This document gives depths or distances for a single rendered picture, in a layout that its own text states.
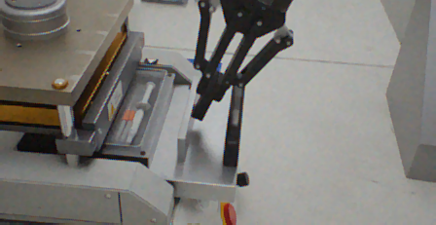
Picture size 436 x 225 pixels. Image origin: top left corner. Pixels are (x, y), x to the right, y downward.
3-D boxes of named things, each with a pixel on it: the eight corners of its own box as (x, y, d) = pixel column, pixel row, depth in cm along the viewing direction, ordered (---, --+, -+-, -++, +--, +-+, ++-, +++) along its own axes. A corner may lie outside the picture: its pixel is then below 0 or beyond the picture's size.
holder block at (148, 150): (19, 160, 62) (16, 144, 60) (74, 76, 78) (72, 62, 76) (148, 171, 61) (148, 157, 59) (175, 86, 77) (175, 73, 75)
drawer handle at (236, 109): (222, 166, 62) (224, 142, 60) (231, 100, 74) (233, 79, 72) (237, 168, 62) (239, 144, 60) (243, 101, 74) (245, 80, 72)
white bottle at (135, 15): (146, 43, 133) (143, -7, 125) (128, 45, 132) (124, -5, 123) (140, 34, 137) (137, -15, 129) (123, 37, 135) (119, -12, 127)
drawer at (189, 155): (8, 185, 63) (-6, 139, 59) (69, 92, 81) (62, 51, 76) (234, 207, 62) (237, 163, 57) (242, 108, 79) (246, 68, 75)
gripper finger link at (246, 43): (257, 2, 59) (267, 7, 59) (223, 72, 65) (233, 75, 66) (255, 17, 56) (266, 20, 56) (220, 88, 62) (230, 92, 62)
